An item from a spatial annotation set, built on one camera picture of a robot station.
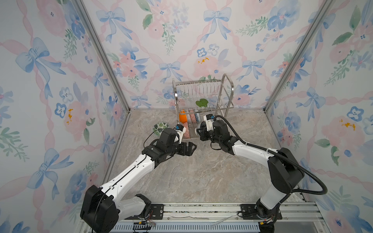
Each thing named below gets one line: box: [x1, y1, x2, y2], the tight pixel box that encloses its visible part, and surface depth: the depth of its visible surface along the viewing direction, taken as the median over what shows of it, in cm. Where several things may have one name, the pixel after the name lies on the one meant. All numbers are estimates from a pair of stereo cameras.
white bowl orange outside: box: [179, 109, 188, 124], surface depth 100 cm
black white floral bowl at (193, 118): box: [189, 113, 197, 124], surface depth 100 cm
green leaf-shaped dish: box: [195, 98, 209, 108], surface depth 88 cm
